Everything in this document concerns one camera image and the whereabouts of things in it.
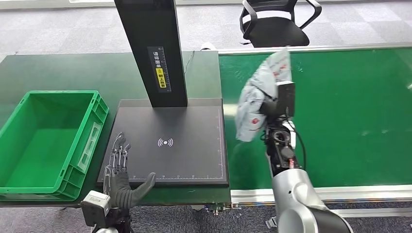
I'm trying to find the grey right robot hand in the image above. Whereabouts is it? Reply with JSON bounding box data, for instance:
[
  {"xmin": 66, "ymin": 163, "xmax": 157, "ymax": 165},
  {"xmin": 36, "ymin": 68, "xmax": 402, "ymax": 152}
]
[{"xmin": 259, "ymin": 99, "xmax": 278, "ymax": 120}]

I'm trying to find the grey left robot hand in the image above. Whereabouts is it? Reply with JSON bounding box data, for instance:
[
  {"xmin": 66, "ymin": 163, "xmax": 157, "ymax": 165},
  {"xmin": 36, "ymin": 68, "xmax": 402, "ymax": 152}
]
[{"xmin": 103, "ymin": 132, "xmax": 156, "ymax": 210}]

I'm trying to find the grey plastic mailer package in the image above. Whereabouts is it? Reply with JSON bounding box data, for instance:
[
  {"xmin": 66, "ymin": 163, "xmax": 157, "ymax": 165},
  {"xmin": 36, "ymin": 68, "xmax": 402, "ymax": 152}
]
[{"xmin": 234, "ymin": 48, "xmax": 292, "ymax": 143}]

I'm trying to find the green conveyor belt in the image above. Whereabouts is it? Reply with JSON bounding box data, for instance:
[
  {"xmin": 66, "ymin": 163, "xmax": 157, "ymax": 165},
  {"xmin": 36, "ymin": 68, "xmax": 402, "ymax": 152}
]
[{"xmin": 219, "ymin": 47, "xmax": 412, "ymax": 190}]

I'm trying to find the black scanner machine column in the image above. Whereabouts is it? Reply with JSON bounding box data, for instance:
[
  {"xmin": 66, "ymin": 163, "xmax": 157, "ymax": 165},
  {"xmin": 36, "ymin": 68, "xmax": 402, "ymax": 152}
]
[{"xmin": 114, "ymin": 0, "xmax": 189, "ymax": 108}]

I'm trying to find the black office chair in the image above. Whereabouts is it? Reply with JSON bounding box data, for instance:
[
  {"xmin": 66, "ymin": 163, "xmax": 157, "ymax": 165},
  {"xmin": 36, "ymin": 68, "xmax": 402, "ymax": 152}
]
[{"xmin": 239, "ymin": 0, "xmax": 323, "ymax": 48}]

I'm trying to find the green plastic crate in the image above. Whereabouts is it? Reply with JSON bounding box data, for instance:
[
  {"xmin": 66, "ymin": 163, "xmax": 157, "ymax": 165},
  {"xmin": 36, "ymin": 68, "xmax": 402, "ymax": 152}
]
[{"xmin": 0, "ymin": 90, "xmax": 110, "ymax": 202}]

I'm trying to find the connector block under table edge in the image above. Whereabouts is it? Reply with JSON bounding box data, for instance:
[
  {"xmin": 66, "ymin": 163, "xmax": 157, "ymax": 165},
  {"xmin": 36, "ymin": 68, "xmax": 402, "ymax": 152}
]
[{"xmin": 205, "ymin": 202, "xmax": 241, "ymax": 214}]

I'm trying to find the yellow and white column label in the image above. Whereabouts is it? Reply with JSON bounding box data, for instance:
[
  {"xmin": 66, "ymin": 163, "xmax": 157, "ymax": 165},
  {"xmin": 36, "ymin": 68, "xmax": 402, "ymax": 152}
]
[{"xmin": 147, "ymin": 46, "xmax": 172, "ymax": 94}]

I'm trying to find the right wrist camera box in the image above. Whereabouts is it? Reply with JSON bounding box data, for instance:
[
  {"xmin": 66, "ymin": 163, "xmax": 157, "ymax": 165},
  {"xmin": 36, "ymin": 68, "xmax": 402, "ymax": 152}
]
[{"xmin": 276, "ymin": 81, "xmax": 296, "ymax": 117}]

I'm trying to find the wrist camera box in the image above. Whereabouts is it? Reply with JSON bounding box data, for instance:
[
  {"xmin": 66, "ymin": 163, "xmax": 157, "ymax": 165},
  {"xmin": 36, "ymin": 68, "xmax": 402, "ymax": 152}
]
[
  {"xmin": 276, "ymin": 81, "xmax": 296, "ymax": 117},
  {"xmin": 80, "ymin": 190, "xmax": 112, "ymax": 228}
]

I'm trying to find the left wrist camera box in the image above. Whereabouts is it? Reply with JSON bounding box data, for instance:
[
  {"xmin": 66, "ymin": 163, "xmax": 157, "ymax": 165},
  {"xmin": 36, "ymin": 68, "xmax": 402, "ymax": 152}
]
[{"xmin": 80, "ymin": 190, "xmax": 112, "ymax": 228}]

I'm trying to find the dark scanner machine base plate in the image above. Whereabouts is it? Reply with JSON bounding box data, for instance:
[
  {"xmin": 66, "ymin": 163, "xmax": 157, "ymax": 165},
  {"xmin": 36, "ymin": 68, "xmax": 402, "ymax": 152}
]
[{"xmin": 96, "ymin": 98, "xmax": 230, "ymax": 188}]

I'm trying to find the thin black cable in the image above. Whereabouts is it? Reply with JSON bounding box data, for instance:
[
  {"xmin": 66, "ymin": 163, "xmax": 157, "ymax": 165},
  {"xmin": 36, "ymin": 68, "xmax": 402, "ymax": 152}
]
[{"xmin": 184, "ymin": 50, "xmax": 196, "ymax": 75}]

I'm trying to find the silver aluminium conveyor frame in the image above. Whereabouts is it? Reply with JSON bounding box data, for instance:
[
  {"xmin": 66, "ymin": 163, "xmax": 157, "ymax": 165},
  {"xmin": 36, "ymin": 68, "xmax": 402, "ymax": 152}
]
[{"xmin": 217, "ymin": 42, "xmax": 412, "ymax": 219}]

